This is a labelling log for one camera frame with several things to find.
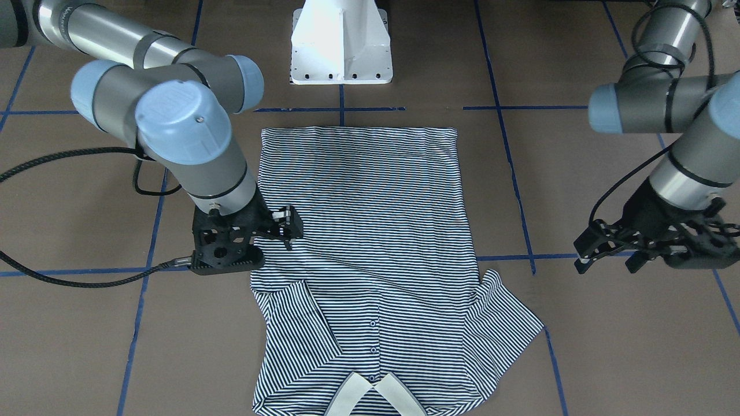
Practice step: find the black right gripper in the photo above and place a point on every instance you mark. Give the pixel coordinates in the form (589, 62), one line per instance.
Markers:
(259, 218)

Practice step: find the navy white striped polo shirt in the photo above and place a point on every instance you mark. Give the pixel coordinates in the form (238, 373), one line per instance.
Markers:
(380, 308)

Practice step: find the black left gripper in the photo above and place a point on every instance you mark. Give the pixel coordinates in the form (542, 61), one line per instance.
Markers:
(652, 211)

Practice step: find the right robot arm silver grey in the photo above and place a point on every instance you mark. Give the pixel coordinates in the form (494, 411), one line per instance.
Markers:
(169, 102)

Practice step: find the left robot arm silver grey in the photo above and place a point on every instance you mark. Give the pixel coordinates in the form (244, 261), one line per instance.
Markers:
(669, 85)

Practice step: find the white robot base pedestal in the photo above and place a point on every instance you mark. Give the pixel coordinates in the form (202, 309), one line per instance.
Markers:
(341, 43)

